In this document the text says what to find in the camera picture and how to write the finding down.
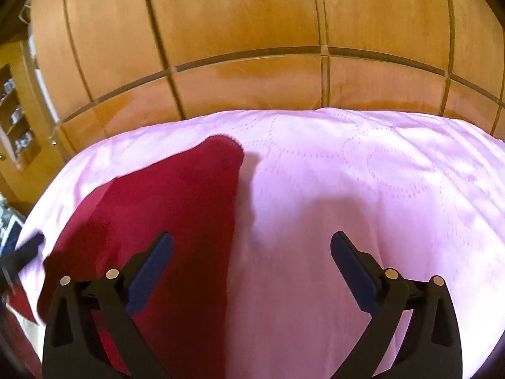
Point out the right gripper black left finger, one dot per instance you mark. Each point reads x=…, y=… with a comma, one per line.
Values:
x=73, y=348

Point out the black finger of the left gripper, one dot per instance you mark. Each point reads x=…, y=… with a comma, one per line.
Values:
x=13, y=263

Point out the wooden shelf unit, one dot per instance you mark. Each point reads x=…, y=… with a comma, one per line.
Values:
x=30, y=159

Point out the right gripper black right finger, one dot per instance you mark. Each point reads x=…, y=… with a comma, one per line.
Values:
x=431, y=347

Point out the pink dotted bedspread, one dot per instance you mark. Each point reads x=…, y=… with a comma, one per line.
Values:
x=422, y=194

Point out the red cloth at bedside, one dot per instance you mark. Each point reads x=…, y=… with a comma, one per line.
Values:
x=20, y=337

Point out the dark red small shirt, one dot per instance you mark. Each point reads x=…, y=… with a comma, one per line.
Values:
x=191, y=197

